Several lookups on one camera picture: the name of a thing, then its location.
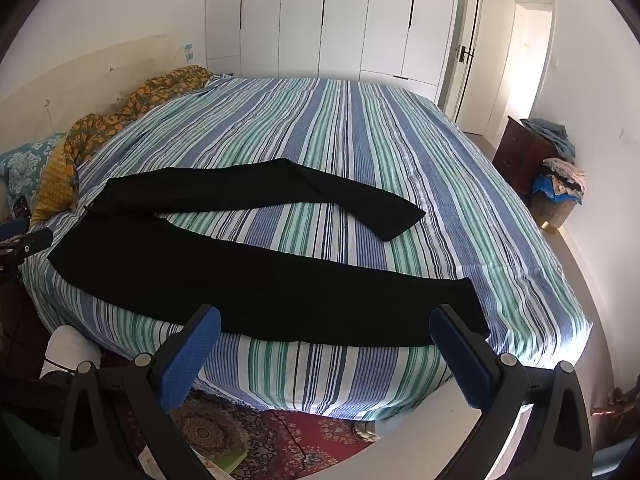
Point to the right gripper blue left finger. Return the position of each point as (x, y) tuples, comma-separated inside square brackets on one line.
[(93, 441)]

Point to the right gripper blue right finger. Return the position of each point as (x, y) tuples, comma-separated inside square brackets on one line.
[(556, 442)]

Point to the black pants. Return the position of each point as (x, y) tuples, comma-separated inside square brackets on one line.
[(124, 251)]

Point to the mustard dotted pillow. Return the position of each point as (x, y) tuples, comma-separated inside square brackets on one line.
[(58, 185)]

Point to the teal patterned pillow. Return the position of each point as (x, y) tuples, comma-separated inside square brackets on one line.
[(21, 168)]

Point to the orange floral blanket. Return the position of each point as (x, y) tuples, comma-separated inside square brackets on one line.
[(90, 133)]

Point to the beige padded headboard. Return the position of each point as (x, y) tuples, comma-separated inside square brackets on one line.
[(97, 82)]

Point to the red patterned rug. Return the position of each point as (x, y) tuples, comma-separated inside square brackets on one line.
[(265, 445)]

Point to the laundry basket with clothes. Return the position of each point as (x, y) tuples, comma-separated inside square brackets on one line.
[(558, 187)]

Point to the dark wooden dresser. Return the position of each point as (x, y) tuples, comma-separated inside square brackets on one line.
[(519, 156)]

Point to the grey clothes on dresser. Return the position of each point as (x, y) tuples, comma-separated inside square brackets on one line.
[(554, 133)]

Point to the striped blue green bedsheet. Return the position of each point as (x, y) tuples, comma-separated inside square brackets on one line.
[(324, 219)]

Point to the white door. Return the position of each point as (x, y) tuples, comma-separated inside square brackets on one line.
[(477, 60)]

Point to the white wardrobe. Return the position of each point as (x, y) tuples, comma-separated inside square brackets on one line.
[(402, 43)]

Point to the white bed frame base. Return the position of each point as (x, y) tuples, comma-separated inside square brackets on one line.
[(66, 349)]

